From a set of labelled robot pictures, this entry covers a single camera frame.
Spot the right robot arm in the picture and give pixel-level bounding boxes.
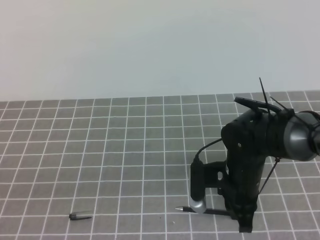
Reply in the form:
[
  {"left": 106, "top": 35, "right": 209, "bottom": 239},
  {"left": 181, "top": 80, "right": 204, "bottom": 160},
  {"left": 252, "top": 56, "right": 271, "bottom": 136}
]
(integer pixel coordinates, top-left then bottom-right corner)
[{"left": 221, "top": 109, "right": 320, "bottom": 233}]

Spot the black pen cap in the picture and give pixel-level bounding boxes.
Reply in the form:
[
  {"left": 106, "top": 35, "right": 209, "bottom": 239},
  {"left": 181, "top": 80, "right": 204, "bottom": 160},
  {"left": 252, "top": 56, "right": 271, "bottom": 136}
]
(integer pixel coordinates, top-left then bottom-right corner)
[{"left": 68, "top": 211, "right": 93, "bottom": 221}]

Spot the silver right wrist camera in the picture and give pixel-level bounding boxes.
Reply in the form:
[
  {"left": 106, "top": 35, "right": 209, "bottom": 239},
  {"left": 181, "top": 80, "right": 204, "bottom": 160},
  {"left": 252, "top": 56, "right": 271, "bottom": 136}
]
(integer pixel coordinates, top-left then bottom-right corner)
[{"left": 189, "top": 160, "right": 207, "bottom": 214}]

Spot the black zip tie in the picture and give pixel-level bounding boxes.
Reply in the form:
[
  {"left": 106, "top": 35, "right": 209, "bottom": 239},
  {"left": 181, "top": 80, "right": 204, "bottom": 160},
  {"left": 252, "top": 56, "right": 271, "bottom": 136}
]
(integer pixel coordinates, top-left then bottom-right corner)
[{"left": 259, "top": 77, "right": 294, "bottom": 120}]

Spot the black pen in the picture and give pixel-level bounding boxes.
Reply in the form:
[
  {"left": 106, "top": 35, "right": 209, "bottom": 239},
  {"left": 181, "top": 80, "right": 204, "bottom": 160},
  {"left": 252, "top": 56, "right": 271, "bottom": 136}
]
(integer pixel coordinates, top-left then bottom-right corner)
[{"left": 175, "top": 206, "right": 232, "bottom": 217}]

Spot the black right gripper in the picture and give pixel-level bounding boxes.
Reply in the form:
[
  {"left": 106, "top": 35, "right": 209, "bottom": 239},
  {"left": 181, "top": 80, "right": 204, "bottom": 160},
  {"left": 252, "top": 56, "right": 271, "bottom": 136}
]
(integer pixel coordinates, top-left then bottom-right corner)
[{"left": 221, "top": 110, "right": 288, "bottom": 233}]

